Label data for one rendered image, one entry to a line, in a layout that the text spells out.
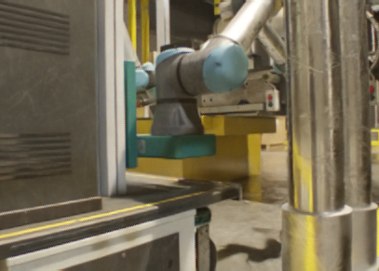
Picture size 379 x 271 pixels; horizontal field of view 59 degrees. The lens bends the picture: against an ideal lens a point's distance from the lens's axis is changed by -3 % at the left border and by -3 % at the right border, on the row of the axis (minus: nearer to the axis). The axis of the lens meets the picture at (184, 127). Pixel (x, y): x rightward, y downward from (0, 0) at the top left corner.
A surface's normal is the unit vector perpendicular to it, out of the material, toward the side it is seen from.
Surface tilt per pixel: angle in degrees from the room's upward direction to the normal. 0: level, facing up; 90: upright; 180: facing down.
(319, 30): 90
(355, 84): 90
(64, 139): 90
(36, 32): 90
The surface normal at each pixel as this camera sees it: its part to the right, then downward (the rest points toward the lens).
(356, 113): -0.07, 0.00
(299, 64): -0.75, 0.01
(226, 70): 0.65, 0.06
